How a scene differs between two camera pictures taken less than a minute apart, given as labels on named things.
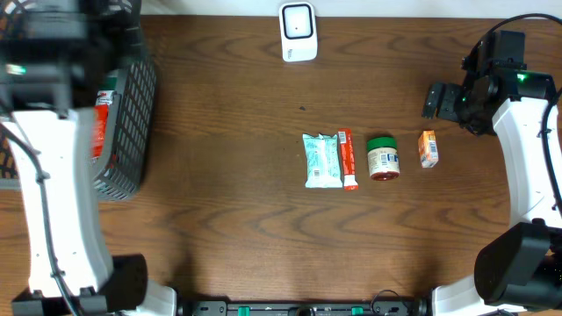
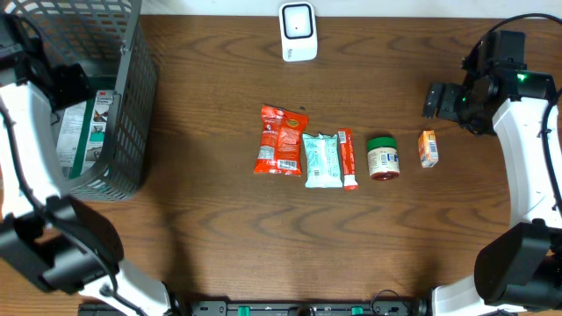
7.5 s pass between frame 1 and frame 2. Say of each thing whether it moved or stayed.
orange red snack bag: moved
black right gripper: stayed
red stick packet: stayed
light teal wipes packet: stayed
